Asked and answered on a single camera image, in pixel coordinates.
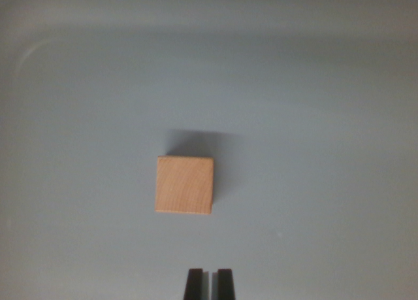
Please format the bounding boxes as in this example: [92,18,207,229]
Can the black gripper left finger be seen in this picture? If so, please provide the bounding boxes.
[183,268,210,300]

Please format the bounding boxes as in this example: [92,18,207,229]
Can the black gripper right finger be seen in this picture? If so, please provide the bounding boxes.
[211,268,237,300]

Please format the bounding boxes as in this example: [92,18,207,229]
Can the grey plastic bin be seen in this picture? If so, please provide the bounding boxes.
[0,0,418,300]

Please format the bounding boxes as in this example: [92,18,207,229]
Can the wooden cube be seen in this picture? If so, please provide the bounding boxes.
[154,155,216,216]

